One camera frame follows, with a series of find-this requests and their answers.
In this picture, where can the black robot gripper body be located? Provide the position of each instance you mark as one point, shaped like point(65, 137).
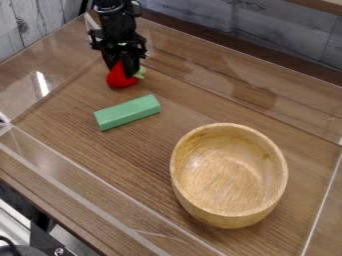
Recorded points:
point(134, 43)

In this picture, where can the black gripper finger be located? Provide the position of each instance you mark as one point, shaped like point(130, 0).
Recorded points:
point(112, 56)
point(132, 65)

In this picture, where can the red plush fruit green leaf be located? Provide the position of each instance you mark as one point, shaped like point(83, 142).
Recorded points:
point(120, 80)

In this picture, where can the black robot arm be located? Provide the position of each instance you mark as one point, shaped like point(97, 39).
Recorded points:
point(117, 38)

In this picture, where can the green rectangular block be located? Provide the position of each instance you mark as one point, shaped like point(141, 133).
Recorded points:
point(128, 112)

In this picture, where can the wooden bowl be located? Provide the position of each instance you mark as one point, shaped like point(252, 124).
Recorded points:
point(229, 175)

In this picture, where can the clear acrylic tray enclosure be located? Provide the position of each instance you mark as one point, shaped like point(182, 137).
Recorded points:
point(102, 181)

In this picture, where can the black metal bracket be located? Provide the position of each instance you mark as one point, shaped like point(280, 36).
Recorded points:
point(46, 243)

